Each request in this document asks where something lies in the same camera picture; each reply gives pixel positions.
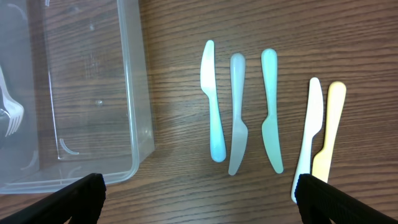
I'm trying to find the white plastic knife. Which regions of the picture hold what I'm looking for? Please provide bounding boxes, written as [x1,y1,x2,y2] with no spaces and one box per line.
[291,77,323,203]

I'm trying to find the small white plastic fork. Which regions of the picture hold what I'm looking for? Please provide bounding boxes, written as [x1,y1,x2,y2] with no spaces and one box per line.
[1,69,24,137]

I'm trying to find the mint green plastic knife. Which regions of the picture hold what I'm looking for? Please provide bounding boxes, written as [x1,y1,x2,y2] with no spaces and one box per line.
[261,49,284,174]

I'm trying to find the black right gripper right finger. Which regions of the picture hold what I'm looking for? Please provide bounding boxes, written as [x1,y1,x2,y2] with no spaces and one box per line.
[295,174,397,224]

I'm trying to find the grey plastic knife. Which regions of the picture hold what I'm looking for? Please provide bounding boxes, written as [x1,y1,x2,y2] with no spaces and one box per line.
[228,53,248,175]

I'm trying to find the right clear plastic container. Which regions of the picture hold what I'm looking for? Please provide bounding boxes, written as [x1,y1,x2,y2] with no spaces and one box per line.
[1,0,155,194]

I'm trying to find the yellow plastic knife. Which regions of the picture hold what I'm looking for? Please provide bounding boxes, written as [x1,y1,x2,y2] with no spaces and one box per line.
[312,81,346,183]

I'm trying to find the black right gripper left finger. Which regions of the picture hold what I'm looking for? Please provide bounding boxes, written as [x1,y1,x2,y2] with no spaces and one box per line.
[1,173,106,223]

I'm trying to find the light blue plastic knife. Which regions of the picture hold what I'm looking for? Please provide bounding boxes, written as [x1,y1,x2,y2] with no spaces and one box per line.
[200,40,226,162]

